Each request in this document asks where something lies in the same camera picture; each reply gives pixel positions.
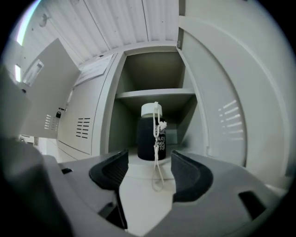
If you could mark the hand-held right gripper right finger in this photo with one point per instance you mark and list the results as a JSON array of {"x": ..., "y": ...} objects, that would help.
[{"x": 192, "y": 176}]

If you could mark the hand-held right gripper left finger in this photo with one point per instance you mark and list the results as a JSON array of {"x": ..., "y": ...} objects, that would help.
[{"x": 106, "y": 171}]

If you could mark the white paper sign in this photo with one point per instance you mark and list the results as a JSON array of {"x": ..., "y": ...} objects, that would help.
[{"x": 94, "y": 69}]

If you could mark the black key fob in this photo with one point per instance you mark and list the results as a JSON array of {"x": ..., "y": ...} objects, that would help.
[{"x": 58, "y": 115}]

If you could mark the grey cabinet door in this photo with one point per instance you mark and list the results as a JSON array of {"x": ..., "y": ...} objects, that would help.
[
  {"x": 46, "y": 81},
  {"x": 231, "y": 92}
]

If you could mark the black bottle with white lid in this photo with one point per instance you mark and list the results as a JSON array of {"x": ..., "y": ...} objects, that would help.
[{"x": 148, "y": 139}]

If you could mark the grey metal cabinet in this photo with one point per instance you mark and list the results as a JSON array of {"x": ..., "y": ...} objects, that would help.
[{"x": 152, "y": 74}]

